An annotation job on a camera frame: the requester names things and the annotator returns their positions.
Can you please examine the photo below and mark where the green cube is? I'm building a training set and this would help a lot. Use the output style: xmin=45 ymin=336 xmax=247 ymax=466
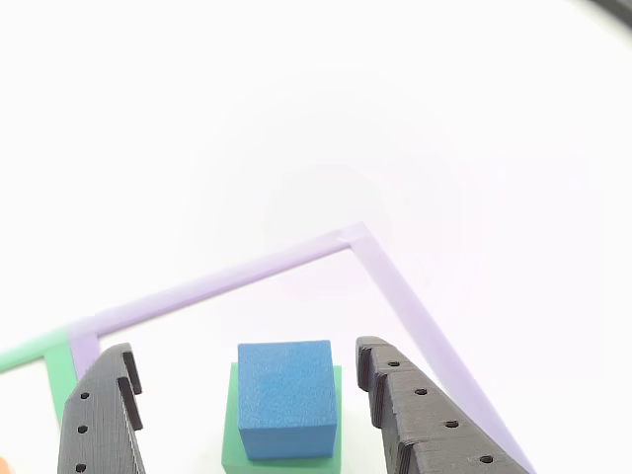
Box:
xmin=220 ymin=362 xmax=345 ymax=474

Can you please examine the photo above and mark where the small blue cube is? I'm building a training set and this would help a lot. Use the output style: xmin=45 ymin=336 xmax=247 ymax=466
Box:
xmin=236 ymin=339 xmax=340 ymax=461

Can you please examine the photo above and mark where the green tape square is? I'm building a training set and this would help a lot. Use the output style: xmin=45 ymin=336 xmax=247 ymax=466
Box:
xmin=0 ymin=325 xmax=81 ymax=431

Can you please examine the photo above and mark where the purple tape square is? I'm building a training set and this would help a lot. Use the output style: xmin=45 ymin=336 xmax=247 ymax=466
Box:
xmin=68 ymin=220 xmax=539 ymax=474

